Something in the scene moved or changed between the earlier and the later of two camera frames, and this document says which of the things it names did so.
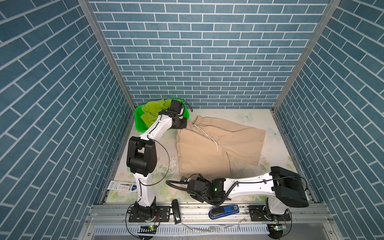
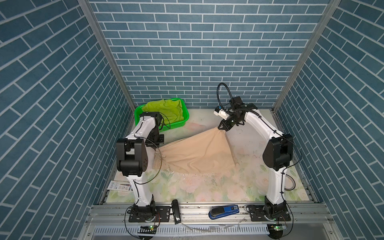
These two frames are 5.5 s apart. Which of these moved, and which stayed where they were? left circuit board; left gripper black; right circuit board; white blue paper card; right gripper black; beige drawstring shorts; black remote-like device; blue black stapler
Moved: right gripper black; beige drawstring shorts; left gripper black
Stayed: right circuit board; white blue paper card; left circuit board; black remote-like device; blue black stapler
